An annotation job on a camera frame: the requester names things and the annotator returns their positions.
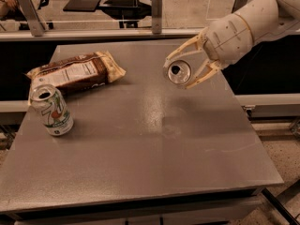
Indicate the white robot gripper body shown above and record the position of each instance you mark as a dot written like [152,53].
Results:
[229,38]

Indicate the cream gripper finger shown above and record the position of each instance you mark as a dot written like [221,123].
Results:
[204,72]
[192,46]

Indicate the blue silver Red Bull can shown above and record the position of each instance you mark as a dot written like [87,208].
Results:
[177,71]

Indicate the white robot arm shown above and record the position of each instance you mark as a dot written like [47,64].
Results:
[267,20]

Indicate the white green 7up can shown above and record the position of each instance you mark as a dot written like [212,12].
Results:
[51,108]

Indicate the brown white snack bag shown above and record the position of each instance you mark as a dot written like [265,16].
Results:
[78,73]

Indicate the dark office chair left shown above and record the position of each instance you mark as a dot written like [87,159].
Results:
[12,17]

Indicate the middle metal glass bracket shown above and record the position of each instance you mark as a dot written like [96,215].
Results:
[156,16]

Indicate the left metal glass bracket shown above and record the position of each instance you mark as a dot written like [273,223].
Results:
[35,25]

